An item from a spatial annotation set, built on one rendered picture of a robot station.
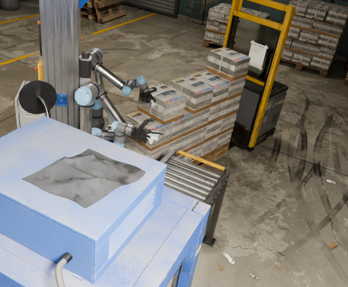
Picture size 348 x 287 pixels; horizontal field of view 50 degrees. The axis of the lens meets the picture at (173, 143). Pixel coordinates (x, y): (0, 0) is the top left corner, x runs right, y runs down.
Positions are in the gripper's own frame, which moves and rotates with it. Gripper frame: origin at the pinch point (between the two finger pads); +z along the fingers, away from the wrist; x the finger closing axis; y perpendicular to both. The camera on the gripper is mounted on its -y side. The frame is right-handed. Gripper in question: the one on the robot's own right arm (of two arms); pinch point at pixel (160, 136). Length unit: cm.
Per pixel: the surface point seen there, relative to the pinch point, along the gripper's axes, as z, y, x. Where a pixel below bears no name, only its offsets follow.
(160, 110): -27, 15, -90
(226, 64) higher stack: 13, -22, -178
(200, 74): -11, -6, -171
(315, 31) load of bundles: 125, -44, -596
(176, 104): -15, 9, -98
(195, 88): -7, -1, -132
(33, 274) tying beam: 6, -11, 151
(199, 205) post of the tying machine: 46, -18, 97
